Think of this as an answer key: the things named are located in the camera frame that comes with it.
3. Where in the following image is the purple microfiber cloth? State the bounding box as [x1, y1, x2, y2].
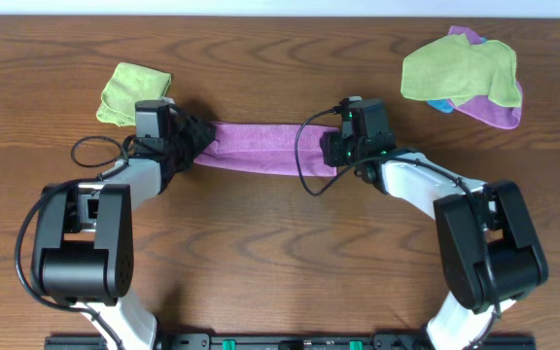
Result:
[194, 122, 336, 177]

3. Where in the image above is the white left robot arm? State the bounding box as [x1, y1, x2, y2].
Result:
[15, 100, 216, 349]

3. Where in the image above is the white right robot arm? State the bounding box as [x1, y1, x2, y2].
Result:
[321, 96, 548, 349]

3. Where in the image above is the folded green cloth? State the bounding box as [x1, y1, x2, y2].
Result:
[96, 62, 172, 126]

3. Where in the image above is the blue cloth in pile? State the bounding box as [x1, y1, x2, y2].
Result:
[427, 99, 455, 114]

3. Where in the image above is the crumpled green cloth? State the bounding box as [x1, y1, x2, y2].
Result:
[401, 34, 522, 108]

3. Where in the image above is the purple cloth in pile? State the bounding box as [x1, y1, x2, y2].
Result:
[445, 25, 522, 130]

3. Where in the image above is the black right camera cable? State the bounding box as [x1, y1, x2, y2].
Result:
[293, 107, 503, 341]

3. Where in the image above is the black camera cable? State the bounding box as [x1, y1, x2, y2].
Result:
[293, 107, 503, 341]
[14, 134, 138, 350]

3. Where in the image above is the black left camera cable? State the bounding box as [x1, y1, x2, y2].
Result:
[14, 134, 138, 350]

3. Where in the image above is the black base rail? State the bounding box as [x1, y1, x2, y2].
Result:
[44, 332, 537, 350]

